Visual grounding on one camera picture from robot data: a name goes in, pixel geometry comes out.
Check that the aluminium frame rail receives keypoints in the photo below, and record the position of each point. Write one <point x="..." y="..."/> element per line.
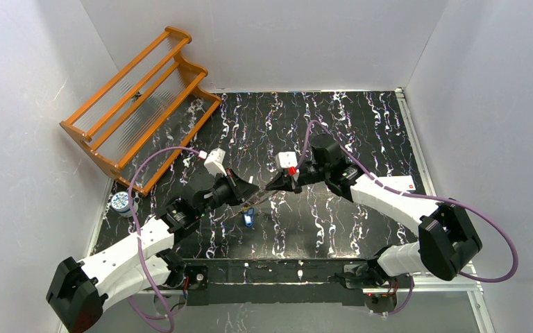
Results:
<point x="80" y="298"/>

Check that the white box red label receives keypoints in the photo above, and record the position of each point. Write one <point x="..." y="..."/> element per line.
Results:
<point x="400" y="183"/>

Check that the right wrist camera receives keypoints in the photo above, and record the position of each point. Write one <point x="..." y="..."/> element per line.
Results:
<point x="287" y="161"/>

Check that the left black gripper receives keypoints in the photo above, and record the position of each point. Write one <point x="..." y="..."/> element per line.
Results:
<point x="234" y="189"/>

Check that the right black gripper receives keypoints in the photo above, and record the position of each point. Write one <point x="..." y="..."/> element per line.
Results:
<point x="289" y="180"/>

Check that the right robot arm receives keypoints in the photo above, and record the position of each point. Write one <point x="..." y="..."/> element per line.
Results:
<point x="446" y="238"/>

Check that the small patterned round jar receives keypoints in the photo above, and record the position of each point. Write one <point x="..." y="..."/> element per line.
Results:
<point x="122" y="203"/>

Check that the orange wooden rack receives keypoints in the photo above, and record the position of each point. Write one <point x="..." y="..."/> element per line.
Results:
<point x="155" y="101"/>

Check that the blue key tag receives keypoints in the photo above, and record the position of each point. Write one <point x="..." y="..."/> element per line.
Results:
<point x="248" y="217"/>

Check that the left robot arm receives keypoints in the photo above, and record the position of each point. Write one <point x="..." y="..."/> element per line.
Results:
<point x="114" y="266"/>

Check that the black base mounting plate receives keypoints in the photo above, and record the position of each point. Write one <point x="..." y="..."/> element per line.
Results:
<point x="349" y="282"/>

